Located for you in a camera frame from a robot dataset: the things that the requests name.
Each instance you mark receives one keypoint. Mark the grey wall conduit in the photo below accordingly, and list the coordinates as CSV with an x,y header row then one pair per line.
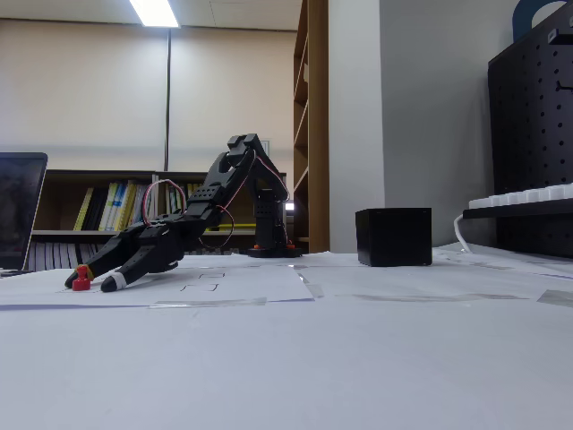
x,y
167,98

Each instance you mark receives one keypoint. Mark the black pegboard hook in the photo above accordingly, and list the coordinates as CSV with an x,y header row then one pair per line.
x,y
565,86

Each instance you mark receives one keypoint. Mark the black box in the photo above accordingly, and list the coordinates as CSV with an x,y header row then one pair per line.
x,y
394,237

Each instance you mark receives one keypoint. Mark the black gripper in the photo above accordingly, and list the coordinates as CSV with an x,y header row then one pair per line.
x,y
144,249

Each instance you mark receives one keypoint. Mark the tall wooden bookshelf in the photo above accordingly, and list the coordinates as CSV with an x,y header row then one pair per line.
x,y
318,134

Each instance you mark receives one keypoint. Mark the blue rounded object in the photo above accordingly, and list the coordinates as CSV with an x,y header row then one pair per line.
x,y
521,18

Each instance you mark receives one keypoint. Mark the black book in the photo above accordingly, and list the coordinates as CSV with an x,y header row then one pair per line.
x,y
96,208

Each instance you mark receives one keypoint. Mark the ceiling light panel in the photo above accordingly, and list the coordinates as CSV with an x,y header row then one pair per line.
x,y
154,13

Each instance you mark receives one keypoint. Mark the clear tape strip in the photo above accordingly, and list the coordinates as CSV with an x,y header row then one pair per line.
x,y
312,286
557,298
206,303

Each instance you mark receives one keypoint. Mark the dark laptop screen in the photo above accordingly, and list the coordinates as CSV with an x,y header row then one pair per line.
x,y
18,210

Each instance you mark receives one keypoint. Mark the yellow book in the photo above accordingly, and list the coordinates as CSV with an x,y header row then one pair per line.
x,y
83,210

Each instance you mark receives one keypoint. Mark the white paper with drawn squares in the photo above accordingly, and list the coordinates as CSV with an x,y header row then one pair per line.
x,y
179,293

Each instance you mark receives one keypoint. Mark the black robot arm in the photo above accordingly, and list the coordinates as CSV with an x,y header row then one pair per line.
x,y
264,192

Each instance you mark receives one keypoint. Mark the red pawn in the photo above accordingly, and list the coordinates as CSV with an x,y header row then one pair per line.
x,y
81,285

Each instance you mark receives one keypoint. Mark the black metal rail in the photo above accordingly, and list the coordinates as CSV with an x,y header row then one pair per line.
x,y
515,213

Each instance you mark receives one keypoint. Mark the black pegboard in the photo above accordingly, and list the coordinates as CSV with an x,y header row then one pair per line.
x,y
528,112

